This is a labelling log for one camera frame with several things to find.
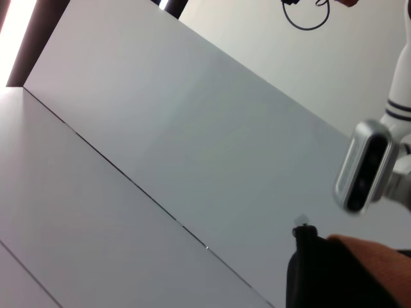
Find dark brown post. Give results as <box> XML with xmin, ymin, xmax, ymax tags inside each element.
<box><xmin>159</xmin><ymin>0</ymin><xmax>188</xmax><ymax>21</ymax></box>
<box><xmin>5</xmin><ymin>0</ymin><xmax>57</xmax><ymax>88</ymax></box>

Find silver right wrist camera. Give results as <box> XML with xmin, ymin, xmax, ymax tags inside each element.
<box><xmin>333</xmin><ymin>120</ymin><xmax>402</xmax><ymax>216</ymax></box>

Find black looped cable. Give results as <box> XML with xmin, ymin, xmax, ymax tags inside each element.
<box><xmin>281</xmin><ymin>0</ymin><xmax>331</xmax><ymax>31</ymax></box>

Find black food bag orange straps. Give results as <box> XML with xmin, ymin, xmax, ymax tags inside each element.
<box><xmin>285</xmin><ymin>225</ymin><xmax>411</xmax><ymax>308</ymax></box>

